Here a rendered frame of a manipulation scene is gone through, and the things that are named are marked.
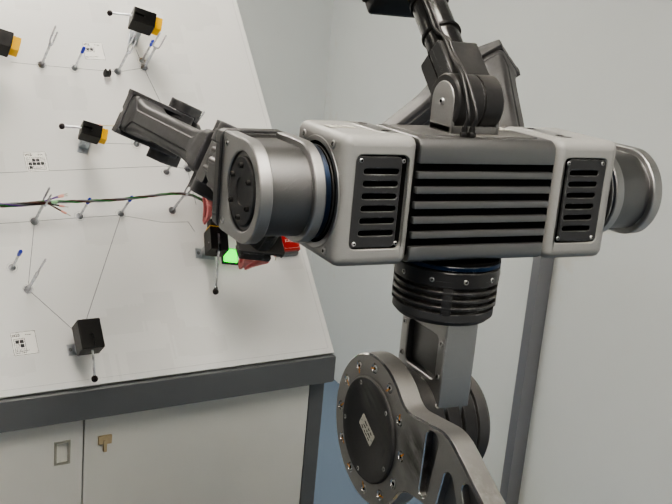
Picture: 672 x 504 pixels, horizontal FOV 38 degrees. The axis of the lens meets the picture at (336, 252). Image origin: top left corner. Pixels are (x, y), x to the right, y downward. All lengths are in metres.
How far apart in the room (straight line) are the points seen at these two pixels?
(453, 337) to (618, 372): 1.71
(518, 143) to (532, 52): 2.01
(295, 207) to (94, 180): 1.21
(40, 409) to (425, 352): 0.97
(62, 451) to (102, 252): 0.43
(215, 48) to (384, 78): 1.55
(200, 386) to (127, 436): 0.19
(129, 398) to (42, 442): 0.19
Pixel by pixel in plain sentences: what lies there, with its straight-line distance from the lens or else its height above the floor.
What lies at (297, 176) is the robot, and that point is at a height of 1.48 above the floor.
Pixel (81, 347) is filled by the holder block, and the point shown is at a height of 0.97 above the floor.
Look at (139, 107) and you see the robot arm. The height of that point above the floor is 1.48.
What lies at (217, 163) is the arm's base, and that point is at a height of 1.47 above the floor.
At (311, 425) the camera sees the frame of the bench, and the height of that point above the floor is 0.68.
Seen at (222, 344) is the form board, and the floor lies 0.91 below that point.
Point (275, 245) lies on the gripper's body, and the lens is 1.98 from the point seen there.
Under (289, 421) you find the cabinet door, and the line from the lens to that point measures 2.35.
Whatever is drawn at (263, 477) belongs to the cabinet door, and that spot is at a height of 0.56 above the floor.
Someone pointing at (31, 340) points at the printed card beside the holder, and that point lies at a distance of 2.06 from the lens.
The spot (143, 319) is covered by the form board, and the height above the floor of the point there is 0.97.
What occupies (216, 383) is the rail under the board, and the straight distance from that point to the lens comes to 2.17.
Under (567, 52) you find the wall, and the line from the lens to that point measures 3.08.
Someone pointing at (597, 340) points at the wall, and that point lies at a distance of 2.97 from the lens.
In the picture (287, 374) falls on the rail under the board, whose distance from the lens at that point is 2.25.
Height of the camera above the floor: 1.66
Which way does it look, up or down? 14 degrees down
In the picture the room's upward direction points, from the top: 5 degrees clockwise
